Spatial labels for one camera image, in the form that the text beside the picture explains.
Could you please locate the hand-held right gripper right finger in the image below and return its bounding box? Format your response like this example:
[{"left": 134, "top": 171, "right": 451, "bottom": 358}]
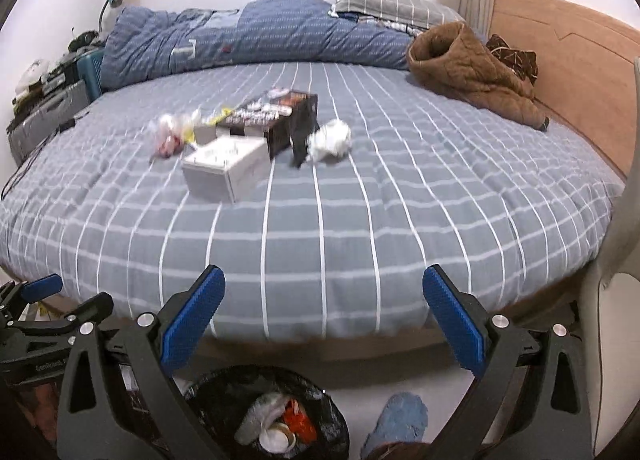
[{"left": 422, "top": 264, "right": 594, "bottom": 460}]

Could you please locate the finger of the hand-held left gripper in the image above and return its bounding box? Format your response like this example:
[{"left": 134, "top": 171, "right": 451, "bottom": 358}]
[
  {"left": 0, "top": 274, "right": 64, "bottom": 321},
  {"left": 10, "top": 291, "right": 114, "bottom": 337}
]

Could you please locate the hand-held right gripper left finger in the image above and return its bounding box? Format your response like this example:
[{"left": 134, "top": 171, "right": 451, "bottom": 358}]
[{"left": 56, "top": 265, "right": 227, "bottom": 460}]

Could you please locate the bin with black bag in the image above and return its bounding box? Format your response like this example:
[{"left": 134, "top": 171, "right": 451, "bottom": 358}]
[{"left": 182, "top": 365, "right": 351, "bottom": 460}]

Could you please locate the clear bubble wrap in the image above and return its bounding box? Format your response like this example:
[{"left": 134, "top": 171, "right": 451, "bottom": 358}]
[{"left": 235, "top": 392, "right": 292, "bottom": 446}]

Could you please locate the red plastic bag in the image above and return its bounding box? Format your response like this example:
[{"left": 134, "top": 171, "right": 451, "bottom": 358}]
[{"left": 282, "top": 399, "right": 318, "bottom": 443}]

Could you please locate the white earphone box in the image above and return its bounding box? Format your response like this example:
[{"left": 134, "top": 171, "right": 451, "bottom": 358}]
[{"left": 181, "top": 136, "right": 271, "bottom": 205}]

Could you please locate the yellow snack packet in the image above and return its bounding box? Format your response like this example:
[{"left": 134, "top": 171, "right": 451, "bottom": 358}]
[{"left": 185, "top": 107, "right": 236, "bottom": 147}]

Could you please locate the black foil packet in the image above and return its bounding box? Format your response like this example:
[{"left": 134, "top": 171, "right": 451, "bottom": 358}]
[{"left": 290, "top": 94, "right": 321, "bottom": 169}]

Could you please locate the brown printed box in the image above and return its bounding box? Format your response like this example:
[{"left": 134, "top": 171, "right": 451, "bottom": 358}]
[{"left": 215, "top": 88, "right": 319, "bottom": 161}]

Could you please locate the white tissue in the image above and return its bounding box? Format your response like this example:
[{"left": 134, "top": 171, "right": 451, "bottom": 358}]
[{"left": 306, "top": 120, "right": 352, "bottom": 163}]

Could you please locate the blue fuzzy slipper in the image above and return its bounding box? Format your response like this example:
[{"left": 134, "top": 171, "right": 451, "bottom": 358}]
[{"left": 360, "top": 392, "right": 429, "bottom": 460}]

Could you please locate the bed with grey checked sheet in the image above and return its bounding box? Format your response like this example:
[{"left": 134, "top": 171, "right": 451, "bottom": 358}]
[{"left": 0, "top": 60, "right": 628, "bottom": 376}]

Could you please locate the beige chair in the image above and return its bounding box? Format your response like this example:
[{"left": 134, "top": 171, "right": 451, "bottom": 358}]
[{"left": 580, "top": 57, "right": 640, "bottom": 460}]

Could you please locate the grey suitcase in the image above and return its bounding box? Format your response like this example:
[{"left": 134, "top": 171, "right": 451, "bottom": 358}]
[{"left": 7, "top": 80, "right": 91, "bottom": 165}]

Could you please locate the white rounded item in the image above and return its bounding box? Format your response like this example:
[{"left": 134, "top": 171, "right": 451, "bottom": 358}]
[{"left": 15, "top": 58, "right": 48, "bottom": 95}]

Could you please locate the teal plastic stool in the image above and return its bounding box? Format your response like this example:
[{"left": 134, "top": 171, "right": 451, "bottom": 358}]
[{"left": 75, "top": 50, "right": 106, "bottom": 100}]

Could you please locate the pile of dark clutter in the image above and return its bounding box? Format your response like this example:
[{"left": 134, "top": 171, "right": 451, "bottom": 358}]
[{"left": 67, "top": 28, "right": 108, "bottom": 53}]

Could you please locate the brown quilted jacket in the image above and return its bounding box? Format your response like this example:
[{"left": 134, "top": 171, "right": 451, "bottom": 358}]
[{"left": 406, "top": 22, "right": 551, "bottom": 131}]

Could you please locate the dark patterned cloth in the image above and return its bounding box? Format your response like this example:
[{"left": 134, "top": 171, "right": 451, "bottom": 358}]
[{"left": 485, "top": 34, "right": 540, "bottom": 85}]

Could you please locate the blue striped duvet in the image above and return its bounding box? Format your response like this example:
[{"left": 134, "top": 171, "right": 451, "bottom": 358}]
[{"left": 100, "top": 0, "right": 426, "bottom": 90}]

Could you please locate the wooden headboard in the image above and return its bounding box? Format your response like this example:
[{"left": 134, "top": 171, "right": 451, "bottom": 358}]
[{"left": 487, "top": 0, "right": 640, "bottom": 181}]

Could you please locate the dark striped cloth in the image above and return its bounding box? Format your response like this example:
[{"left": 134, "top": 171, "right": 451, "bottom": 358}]
[{"left": 350, "top": 12, "right": 432, "bottom": 39}]

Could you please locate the black charger with cable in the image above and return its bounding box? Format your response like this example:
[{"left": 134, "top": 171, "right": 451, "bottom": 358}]
[{"left": 0, "top": 110, "right": 91, "bottom": 198}]

